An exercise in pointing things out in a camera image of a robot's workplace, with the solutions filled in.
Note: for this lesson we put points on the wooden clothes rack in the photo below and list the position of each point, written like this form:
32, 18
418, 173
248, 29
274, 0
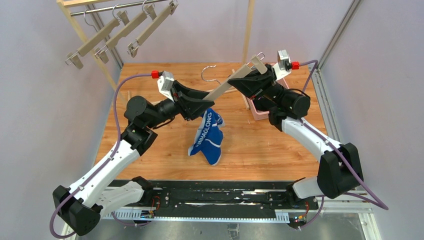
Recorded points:
221, 89

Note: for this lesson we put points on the blue underwear white trim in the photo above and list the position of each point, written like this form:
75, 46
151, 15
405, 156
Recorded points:
209, 137

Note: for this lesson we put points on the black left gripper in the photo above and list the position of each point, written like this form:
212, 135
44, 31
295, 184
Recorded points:
180, 100

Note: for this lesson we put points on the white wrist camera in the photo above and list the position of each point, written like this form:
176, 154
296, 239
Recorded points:
165, 81
284, 65

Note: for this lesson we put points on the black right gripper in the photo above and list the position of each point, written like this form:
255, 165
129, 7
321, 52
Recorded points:
267, 84

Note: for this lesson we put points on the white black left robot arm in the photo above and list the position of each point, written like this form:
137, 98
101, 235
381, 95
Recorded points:
86, 201

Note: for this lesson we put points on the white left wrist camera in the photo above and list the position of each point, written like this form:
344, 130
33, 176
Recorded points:
165, 81

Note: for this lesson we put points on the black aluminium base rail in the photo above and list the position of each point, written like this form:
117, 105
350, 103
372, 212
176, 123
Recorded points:
219, 210

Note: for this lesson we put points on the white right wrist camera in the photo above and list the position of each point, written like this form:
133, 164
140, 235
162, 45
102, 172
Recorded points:
284, 65

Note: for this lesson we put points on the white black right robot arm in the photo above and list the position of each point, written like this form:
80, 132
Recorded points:
339, 168

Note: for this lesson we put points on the pink perforated plastic basket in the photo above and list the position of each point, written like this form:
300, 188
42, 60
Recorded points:
258, 107

